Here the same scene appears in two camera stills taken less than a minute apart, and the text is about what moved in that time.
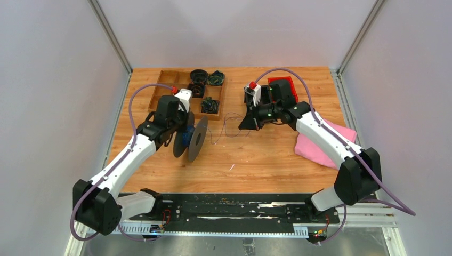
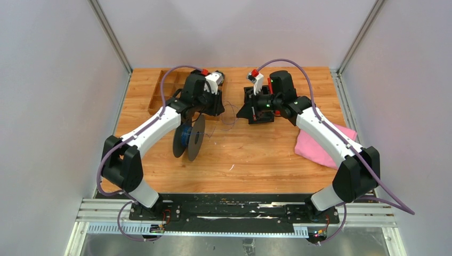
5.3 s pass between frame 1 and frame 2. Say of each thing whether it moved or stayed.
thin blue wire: moved
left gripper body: moved
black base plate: stayed
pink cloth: stayed
